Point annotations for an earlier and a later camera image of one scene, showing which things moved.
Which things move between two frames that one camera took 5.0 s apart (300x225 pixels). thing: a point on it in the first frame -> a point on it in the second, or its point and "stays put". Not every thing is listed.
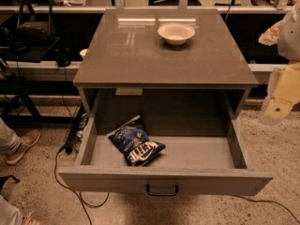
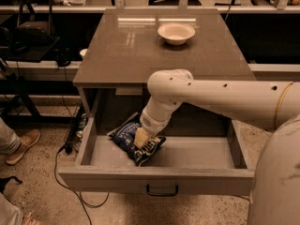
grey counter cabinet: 163,62 stays put
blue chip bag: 132,139 stays put
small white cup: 83,52 stays put
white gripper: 290,42 -> 149,125
